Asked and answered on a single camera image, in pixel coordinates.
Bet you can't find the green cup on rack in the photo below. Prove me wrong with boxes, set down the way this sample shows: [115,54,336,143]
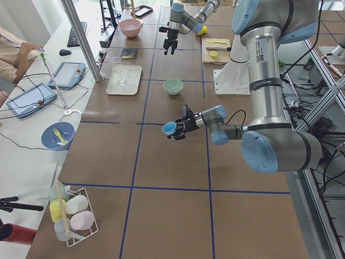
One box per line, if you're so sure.
[49,182,70,203]

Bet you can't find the white wire cup rack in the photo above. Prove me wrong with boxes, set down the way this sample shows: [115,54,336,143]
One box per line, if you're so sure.
[49,181,99,247]

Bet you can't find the blue tablet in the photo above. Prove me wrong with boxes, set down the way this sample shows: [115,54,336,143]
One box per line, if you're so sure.
[53,62,86,88]
[6,83,57,118]

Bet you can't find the light blue plastic cup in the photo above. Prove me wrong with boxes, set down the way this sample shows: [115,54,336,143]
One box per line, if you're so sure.
[162,121,177,136]

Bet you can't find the pink bowl with ice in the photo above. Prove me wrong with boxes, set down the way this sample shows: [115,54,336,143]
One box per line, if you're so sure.
[119,19,143,38]

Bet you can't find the person in beige shirt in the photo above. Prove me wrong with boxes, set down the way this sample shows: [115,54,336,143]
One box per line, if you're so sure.
[1,28,44,104]

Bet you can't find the pink cup on rack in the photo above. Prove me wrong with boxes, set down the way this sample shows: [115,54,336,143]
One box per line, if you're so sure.
[70,210,94,230]

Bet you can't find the aluminium frame post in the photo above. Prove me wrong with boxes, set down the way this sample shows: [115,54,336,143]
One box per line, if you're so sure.
[61,0,102,82]

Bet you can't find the black keyboard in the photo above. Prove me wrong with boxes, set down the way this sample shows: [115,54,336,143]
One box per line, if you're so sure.
[66,21,88,48]

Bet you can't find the yellow cup on rack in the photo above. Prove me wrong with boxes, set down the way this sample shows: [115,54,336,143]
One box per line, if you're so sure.
[49,199,62,223]

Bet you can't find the blue tablet far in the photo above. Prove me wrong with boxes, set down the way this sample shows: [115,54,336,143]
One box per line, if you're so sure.
[53,62,86,88]

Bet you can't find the cream bear tray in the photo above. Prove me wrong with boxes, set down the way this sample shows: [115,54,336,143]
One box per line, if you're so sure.
[106,65,142,96]

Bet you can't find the clear ice cubes in cup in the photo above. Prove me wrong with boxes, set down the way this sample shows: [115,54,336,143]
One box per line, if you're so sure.
[167,84,180,92]

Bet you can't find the blue tablet near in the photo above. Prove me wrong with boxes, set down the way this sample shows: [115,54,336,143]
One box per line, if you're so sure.
[6,83,57,118]

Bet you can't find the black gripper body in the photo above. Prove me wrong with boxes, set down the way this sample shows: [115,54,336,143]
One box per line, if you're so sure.
[176,105,202,133]
[158,26,179,49]

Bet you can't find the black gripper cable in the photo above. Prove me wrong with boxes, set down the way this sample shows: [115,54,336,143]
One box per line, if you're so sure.
[225,110,247,127]

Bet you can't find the blue bowl at table edge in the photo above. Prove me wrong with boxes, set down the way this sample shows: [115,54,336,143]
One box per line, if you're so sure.
[41,121,75,151]

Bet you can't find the half lemon slice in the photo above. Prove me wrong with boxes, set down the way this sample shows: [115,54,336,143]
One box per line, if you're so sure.
[209,51,218,58]

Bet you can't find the black computer mouse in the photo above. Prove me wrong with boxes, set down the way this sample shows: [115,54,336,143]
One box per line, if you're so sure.
[59,49,72,57]

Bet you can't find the whole yellow lemon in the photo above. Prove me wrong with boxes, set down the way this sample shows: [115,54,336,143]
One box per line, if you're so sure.
[195,25,208,36]

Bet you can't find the white cup on rack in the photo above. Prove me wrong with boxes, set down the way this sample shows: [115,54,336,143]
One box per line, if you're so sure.
[65,195,88,215]

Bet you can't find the wooden cutting board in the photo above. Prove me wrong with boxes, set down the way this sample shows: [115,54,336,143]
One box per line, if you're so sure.
[202,38,231,64]

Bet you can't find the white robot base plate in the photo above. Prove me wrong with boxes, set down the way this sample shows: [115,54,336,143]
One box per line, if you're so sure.
[213,35,250,94]

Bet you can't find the clear wine glass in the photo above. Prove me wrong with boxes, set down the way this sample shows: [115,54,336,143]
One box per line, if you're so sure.
[113,63,126,86]

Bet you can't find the red cylinder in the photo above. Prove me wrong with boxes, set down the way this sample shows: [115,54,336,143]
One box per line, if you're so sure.
[1,223,37,245]

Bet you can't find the yellow plastic knife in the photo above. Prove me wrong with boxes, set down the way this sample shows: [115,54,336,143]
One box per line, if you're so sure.
[206,40,227,44]

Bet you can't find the mint green bowl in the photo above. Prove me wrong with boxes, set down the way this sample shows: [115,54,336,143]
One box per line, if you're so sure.
[163,78,184,96]

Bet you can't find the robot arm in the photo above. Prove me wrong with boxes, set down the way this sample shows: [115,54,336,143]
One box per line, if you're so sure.
[162,1,322,173]
[158,0,221,55]

